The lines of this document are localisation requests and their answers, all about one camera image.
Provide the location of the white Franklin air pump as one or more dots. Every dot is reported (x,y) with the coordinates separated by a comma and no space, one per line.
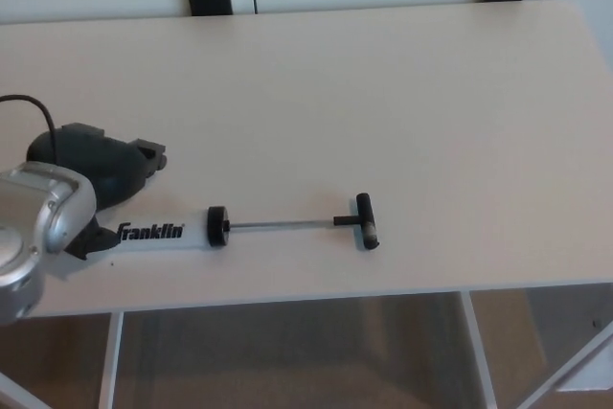
(196,234)

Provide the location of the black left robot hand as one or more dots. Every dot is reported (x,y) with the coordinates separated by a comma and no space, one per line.
(110,165)

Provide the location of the white desk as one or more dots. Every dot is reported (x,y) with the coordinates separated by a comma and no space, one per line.
(335,117)

